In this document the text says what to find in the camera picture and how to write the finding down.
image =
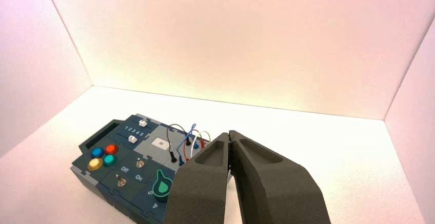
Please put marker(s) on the white square tag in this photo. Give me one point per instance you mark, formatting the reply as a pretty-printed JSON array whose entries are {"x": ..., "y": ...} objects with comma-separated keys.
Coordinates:
[{"x": 160, "y": 143}]

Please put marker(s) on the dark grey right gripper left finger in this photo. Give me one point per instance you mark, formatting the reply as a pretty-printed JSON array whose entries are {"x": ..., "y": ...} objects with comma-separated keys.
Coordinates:
[{"x": 200, "y": 188}]

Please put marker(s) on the white slider knob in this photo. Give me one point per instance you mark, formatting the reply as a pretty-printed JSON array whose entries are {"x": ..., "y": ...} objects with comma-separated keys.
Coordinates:
[
  {"x": 143, "y": 123},
  {"x": 133, "y": 139}
]

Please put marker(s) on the dark blue control panel box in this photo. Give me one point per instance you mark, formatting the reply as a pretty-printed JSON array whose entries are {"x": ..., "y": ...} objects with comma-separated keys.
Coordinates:
[{"x": 136, "y": 188}]

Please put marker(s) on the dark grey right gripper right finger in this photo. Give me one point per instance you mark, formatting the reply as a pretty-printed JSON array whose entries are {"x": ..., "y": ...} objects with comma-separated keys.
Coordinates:
[{"x": 272, "y": 192}]

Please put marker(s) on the metal toggle switch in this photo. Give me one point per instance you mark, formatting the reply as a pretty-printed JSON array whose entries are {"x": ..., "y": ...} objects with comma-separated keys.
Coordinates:
[
  {"x": 121, "y": 181},
  {"x": 139, "y": 163}
]

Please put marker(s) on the blue push button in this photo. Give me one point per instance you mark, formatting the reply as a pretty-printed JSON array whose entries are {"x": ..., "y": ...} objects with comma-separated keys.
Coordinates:
[{"x": 97, "y": 152}]

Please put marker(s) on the yellow push button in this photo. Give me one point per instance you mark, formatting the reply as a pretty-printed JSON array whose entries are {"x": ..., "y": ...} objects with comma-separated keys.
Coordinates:
[{"x": 95, "y": 164}]

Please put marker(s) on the red push button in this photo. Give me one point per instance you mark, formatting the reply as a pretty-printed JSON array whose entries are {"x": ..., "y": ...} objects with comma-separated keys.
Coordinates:
[{"x": 111, "y": 149}]

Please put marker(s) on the teal push button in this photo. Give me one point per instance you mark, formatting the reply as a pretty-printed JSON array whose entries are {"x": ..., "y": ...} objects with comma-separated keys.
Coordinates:
[{"x": 110, "y": 160}]

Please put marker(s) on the green rotary knob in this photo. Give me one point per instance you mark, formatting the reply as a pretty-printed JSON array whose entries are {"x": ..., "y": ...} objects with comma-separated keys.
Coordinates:
[{"x": 162, "y": 185}]

